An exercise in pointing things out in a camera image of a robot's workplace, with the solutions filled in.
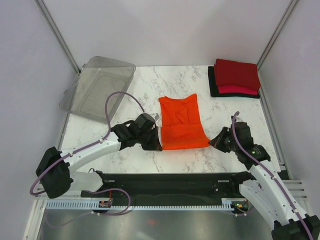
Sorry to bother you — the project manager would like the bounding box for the orange t shirt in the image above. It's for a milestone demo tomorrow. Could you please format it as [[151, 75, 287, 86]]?
[[159, 93, 210, 151]]

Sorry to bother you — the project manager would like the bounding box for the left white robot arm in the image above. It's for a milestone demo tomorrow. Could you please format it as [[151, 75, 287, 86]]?
[[35, 112, 162, 199]]

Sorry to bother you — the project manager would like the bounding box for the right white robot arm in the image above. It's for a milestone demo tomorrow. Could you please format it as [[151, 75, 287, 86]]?
[[209, 122, 320, 240]]

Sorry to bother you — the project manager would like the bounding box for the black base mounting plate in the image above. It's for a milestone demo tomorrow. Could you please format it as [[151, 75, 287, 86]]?
[[96, 171, 254, 205]]

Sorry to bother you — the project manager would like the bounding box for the black folded shirt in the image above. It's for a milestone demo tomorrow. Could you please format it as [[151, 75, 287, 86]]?
[[208, 66, 261, 99]]

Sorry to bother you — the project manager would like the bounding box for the pink folded shirt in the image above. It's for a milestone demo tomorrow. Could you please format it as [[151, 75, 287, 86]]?
[[217, 84, 258, 95]]

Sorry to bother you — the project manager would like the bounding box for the dark red folded shirt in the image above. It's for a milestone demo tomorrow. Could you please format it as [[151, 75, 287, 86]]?
[[214, 58, 261, 91]]

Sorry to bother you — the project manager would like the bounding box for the clear plastic bin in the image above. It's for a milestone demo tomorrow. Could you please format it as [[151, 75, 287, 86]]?
[[59, 56, 136, 124]]

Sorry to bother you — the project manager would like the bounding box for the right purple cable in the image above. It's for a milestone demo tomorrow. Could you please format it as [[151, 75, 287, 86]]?
[[224, 111, 315, 240]]

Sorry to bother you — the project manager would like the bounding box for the purple cable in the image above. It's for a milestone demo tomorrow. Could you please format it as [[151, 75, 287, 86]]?
[[224, 111, 315, 240], [29, 91, 146, 228]]

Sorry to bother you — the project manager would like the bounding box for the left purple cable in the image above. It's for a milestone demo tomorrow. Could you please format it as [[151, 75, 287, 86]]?
[[29, 91, 146, 228]]

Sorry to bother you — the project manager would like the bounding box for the white slotted cable duct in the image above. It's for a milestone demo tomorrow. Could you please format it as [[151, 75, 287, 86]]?
[[45, 198, 249, 211]]

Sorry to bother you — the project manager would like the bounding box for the right aluminium frame post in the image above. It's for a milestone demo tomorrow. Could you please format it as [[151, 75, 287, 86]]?
[[257, 0, 300, 70]]

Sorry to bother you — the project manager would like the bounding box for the aluminium frame post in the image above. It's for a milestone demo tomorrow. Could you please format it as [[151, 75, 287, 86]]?
[[34, 0, 81, 75], [257, 0, 300, 70]]

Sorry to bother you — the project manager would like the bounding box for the left aluminium frame post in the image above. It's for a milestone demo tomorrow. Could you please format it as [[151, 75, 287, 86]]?
[[34, 0, 81, 75]]

